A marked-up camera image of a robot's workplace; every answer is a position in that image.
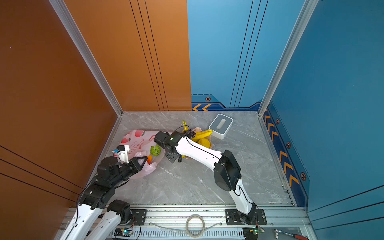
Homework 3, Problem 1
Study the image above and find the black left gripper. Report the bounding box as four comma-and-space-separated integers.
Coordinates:
110, 155, 148, 189

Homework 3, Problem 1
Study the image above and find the green orange mango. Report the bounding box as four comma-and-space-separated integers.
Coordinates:
147, 155, 153, 165

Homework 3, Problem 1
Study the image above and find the pink printed plastic bag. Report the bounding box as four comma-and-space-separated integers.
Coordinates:
118, 130, 165, 179

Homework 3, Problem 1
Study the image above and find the yellow bell pepper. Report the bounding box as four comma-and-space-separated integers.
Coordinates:
198, 138, 211, 149

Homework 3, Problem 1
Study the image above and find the dark purple grape bunch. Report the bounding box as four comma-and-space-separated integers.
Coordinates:
184, 129, 196, 139

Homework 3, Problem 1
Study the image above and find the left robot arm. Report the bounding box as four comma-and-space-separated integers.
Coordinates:
61, 156, 148, 240

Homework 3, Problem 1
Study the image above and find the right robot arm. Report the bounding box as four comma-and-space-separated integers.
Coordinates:
154, 130, 258, 225

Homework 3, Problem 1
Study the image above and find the yellow banana bunch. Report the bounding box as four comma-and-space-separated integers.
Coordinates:
183, 120, 213, 141

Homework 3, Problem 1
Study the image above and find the wooden fruit plate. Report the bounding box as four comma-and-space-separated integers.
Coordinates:
194, 127, 214, 149

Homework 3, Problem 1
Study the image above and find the white grey tissue box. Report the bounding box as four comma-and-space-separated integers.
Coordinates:
209, 114, 234, 140

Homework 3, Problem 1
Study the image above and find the left green circuit board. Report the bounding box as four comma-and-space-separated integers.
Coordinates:
114, 228, 134, 237

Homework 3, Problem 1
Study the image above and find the green circuit board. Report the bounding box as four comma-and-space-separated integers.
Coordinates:
114, 228, 134, 237
243, 228, 265, 240

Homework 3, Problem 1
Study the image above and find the coiled clear tube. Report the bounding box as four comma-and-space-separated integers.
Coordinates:
149, 214, 222, 238

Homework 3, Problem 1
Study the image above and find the right green circuit board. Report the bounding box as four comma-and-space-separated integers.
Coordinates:
243, 228, 265, 240

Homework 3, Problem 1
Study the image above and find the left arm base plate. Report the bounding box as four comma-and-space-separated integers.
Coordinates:
128, 209, 147, 226

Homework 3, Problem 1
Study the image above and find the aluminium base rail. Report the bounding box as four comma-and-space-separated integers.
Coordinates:
59, 203, 316, 240

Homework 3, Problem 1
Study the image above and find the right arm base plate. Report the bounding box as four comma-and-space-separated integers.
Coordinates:
225, 209, 267, 226

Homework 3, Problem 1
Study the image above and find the red handled screwdriver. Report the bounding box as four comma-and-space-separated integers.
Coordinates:
274, 229, 309, 240

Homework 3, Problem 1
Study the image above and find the aluminium corner post left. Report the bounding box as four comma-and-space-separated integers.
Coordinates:
49, 0, 124, 117

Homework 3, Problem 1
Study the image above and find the aluminium corner post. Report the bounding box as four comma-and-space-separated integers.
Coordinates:
258, 0, 319, 117
49, 0, 124, 117

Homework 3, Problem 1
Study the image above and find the aluminium corner post right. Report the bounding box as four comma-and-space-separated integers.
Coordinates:
258, 0, 319, 117

